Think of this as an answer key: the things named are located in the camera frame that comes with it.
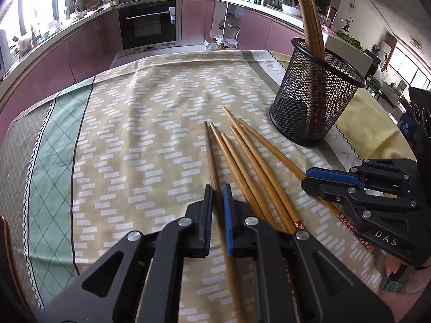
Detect bamboo chopstick eight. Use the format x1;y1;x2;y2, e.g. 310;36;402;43
237;119;374;252

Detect bamboo chopstick seven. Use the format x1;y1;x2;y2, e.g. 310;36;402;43
222;106;305;233

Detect bamboo chopstick four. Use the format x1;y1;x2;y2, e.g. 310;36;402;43
204;121;247;322

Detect bamboo chopstick one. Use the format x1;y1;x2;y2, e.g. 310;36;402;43
291;0;321;58

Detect bamboo chopstick two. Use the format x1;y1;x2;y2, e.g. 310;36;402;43
297;0;325;60

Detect bamboo chopstick three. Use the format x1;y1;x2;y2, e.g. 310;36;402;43
308;0;325;61

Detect bamboo chopstick six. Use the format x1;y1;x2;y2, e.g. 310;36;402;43
221;133;277;227

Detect bamboo chopstick five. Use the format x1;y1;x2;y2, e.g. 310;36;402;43
210;123;265;220

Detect person's right hand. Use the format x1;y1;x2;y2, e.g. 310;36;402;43
379;254;430;322

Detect yellow cloth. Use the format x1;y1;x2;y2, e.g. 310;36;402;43
269;50;416;162

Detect black mesh utensil cup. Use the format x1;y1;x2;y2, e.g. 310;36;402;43
269;38;365;147

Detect patterned beige tablecloth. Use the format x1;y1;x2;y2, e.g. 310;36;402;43
0;50;385;323

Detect pink lower cabinets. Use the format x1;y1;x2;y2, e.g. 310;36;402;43
1;0;303;136

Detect black built-in oven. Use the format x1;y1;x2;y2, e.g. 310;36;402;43
118;0;178;50

